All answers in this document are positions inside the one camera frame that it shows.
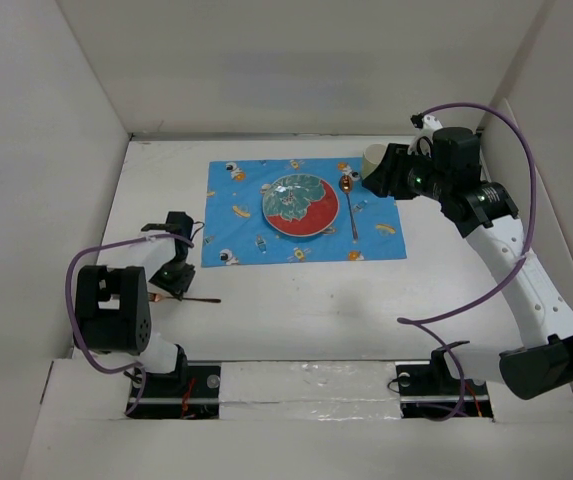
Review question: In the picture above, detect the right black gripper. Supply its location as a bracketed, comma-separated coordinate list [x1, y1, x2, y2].
[361, 143, 451, 202]

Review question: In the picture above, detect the copper fork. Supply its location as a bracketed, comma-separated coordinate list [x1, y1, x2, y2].
[148, 292, 222, 304]

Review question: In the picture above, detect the beige paper cup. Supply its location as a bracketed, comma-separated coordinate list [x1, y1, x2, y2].
[360, 144, 387, 179]

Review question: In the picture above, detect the copper spoon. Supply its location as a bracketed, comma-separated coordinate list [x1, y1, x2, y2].
[339, 174, 359, 242]

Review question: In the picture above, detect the blue space print cloth placemat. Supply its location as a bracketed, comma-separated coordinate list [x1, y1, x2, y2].
[201, 158, 406, 267]

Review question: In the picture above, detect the red and teal plate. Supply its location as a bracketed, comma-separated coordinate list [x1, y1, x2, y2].
[262, 174, 340, 238]

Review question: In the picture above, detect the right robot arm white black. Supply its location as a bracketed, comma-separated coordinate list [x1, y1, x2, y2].
[361, 114, 573, 400]

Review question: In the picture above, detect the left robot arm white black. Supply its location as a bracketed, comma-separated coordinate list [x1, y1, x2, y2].
[67, 211, 196, 397]

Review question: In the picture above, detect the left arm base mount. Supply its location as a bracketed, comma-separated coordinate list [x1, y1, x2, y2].
[126, 362, 222, 420]

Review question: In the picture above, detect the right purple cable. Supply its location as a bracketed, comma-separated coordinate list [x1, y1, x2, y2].
[398, 102, 537, 419]

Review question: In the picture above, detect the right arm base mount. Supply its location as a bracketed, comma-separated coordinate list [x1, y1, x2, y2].
[387, 347, 494, 421]

